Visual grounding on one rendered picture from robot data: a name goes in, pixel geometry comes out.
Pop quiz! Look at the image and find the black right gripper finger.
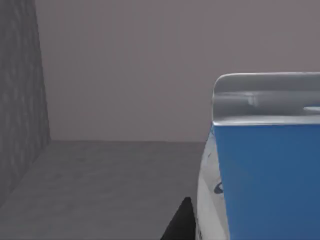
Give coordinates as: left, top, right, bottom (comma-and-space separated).
159, 196, 198, 240

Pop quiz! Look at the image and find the blue and white carton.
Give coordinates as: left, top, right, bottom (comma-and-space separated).
196, 71, 320, 240

